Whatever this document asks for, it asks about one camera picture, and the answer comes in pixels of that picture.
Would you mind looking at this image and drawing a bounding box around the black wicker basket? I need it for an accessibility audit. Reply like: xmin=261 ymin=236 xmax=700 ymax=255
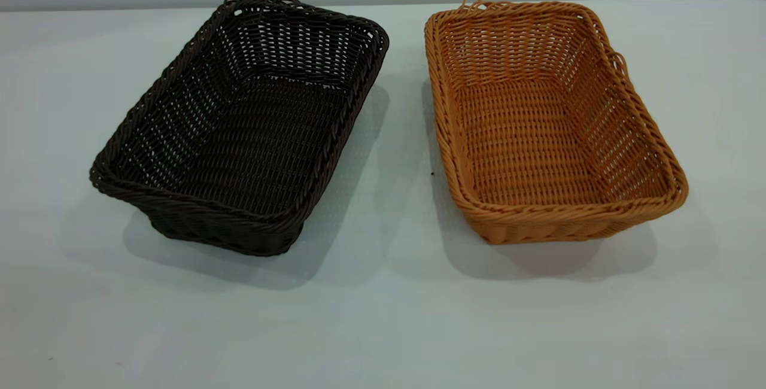
xmin=89 ymin=0 xmax=391 ymax=257

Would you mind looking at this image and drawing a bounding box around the orange wicker basket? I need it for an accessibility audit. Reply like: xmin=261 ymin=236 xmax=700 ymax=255
xmin=424 ymin=0 xmax=690 ymax=245

